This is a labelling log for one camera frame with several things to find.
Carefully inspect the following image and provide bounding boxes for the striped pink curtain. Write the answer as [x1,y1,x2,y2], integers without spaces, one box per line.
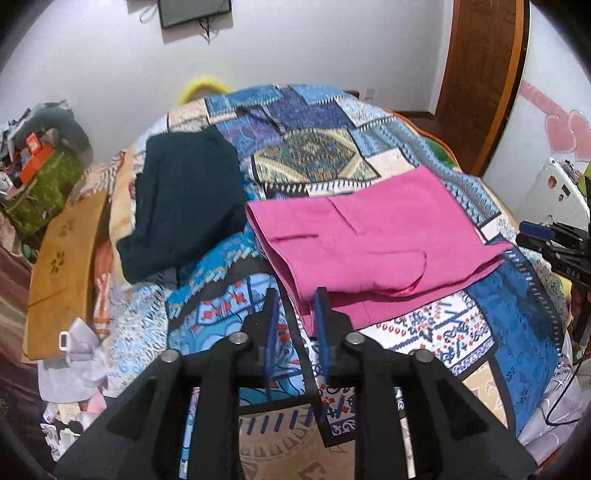
[0,249,45,366]

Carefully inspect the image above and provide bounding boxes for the white cloth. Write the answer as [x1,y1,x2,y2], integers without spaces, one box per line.
[38,318,110,403]

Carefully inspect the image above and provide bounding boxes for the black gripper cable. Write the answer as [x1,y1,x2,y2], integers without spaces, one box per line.
[544,342,591,426]

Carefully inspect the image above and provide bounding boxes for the orange box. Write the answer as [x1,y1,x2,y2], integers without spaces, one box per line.
[18,133,54,184]

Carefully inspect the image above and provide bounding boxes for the small black monitor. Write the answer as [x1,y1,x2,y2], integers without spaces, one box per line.
[157,0,232,30]

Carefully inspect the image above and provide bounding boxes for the patchwork printed blanket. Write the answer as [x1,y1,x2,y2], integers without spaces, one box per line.
[92,83,574,480]

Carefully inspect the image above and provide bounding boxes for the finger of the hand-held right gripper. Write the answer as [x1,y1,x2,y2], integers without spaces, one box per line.
[518,221,583,241]
[515,233,573,268]

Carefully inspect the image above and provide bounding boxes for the pink heart wall sticker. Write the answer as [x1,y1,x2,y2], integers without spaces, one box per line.
[521,80,591,163]

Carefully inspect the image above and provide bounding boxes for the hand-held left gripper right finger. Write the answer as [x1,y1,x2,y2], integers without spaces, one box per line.
[314,287,539,480]

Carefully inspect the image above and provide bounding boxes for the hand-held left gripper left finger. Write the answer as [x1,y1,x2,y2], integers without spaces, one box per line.
[53,288,287,480]

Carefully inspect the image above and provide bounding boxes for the dark navy pants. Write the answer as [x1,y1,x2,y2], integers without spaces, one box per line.
[115,126,246,284]

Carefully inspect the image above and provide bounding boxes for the peach floral bed sheet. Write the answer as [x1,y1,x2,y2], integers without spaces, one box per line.
[83,138,154,343]

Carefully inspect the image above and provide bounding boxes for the green fabric bag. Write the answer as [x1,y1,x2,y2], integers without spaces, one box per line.
[2,147,86,250]

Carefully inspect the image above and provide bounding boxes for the wooden lap desk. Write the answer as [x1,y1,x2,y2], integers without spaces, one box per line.
[22,189,110,361]

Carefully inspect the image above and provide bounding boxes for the pink pants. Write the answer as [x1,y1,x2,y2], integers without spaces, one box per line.
[245,166,514,339]

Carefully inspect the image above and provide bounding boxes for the white appliance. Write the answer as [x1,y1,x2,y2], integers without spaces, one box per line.
[514,157,591,232]

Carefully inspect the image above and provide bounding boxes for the green bed sheet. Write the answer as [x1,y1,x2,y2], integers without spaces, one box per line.
[426,137,461,170]

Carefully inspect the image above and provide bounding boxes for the wooden door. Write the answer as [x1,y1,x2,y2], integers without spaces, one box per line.
[433,0,530,177]

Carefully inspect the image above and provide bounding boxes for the yellow foam tube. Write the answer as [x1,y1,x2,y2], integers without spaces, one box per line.
[177,76,232,105]

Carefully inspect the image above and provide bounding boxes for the grey plush pillow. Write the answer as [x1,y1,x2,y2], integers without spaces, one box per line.
[14,102,93,163]

